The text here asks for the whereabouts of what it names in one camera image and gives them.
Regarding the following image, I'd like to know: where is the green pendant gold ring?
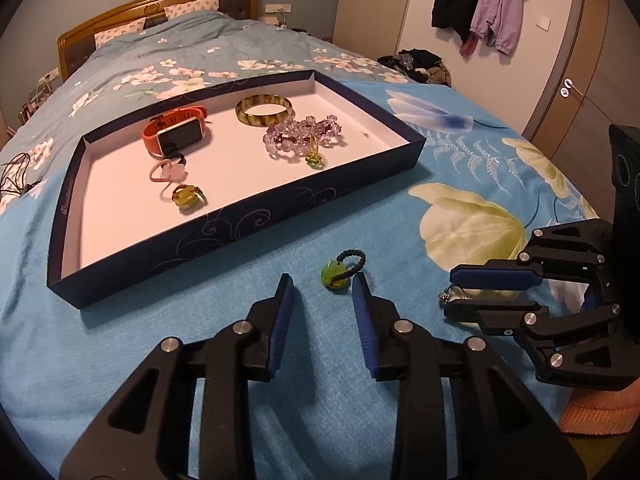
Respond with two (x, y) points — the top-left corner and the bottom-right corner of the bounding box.
(304, 135), (325, 167)

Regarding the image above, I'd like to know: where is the black cable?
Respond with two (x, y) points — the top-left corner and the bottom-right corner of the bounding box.
(0, 152), (42, 197)

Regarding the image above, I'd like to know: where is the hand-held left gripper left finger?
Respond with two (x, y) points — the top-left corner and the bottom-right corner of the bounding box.
(60, 273), (296, 480)

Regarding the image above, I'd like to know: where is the green yellow bangle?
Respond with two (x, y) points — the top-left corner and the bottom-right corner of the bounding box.
(235, 94), (295, 127)

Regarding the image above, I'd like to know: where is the orange fuzzy cloth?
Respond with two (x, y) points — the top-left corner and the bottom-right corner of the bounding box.
(557, 386), (640, 436)

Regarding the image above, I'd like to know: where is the floral pillow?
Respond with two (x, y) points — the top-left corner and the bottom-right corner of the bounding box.
(95, 17), (146, 47)
(165, 0), (220, 21)

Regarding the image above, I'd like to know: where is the silver key ring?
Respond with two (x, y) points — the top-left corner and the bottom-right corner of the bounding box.
(439, 285), (469, 311)

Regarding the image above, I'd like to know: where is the green flower hair tie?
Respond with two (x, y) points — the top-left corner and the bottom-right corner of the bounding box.
(321, 251), (366, 292)

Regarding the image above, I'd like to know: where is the wooden door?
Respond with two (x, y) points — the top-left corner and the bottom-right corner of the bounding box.
(520, 0), (640, 181)

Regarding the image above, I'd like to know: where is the pink flower ring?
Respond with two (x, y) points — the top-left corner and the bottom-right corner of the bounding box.
(149, 157), (188, 184)

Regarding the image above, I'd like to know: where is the purple jacket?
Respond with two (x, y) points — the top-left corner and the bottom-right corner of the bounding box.
(460, 0), (529, 59)

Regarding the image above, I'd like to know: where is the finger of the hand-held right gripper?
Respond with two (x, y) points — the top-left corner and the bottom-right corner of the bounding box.
(443, 296), (624, 378)
(449, 219), (615, 293)

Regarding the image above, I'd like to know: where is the cluttered bedside table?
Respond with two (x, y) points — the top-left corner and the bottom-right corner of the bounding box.
(20, 66), (62, 127)

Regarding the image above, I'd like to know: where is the wooden headboard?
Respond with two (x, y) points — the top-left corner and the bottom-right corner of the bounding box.
(56, 0), (261, 81)

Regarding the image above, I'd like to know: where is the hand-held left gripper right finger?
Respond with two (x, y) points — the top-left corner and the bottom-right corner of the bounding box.
(351, 275), (587, 480)

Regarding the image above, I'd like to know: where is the black jacket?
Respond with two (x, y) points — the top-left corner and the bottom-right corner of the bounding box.
(431, 0), (488, 44)

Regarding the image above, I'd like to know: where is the clear crystal bead bracelet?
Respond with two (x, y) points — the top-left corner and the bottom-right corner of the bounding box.
(264, 115), (345, 161)

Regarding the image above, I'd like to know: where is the dark blue tray box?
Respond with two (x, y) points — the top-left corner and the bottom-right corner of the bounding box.
(47, 70), (427, 309)

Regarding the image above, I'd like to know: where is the yellow green stone ring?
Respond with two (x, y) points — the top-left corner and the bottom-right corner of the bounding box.
(161, 184), (208, 211)

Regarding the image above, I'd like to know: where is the blue floral blanket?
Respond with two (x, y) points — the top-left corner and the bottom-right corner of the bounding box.
(0, 10), (601, 480)

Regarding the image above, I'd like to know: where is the pile of dark clothes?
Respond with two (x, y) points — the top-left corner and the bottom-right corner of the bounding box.
(377, 49), (452, 89)

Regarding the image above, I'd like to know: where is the orange smartwatch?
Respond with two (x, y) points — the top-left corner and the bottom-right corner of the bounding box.
(141, 106), (211, 157)

